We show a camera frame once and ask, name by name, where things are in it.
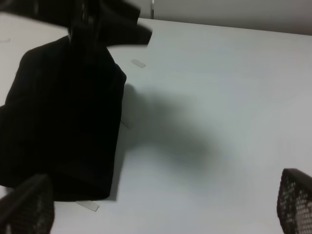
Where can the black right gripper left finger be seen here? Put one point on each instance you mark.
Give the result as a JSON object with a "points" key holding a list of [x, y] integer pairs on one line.
{"points": [[28, 209]]}

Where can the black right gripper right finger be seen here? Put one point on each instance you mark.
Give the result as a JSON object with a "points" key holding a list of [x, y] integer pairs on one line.
{"points": [[294, 202]]}

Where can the black short sleeve shirt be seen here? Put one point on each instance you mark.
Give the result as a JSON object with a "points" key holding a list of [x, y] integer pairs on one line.
{"points": [[61, 118]]}

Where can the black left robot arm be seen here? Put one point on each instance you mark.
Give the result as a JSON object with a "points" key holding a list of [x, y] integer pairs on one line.
{"points": [[108, 22]]}

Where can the clear tape piece front centre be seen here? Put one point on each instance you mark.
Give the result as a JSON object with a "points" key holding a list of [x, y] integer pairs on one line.
{"points": [[90, 205]]}

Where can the clear tape piece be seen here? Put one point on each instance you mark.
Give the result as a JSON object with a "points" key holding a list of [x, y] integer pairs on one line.
{"points": [[90, 205], [138, 63]]}

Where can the clear tape piece front right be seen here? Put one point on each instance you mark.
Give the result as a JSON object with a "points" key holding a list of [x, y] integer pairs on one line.
{"points": [[138, 63]]}

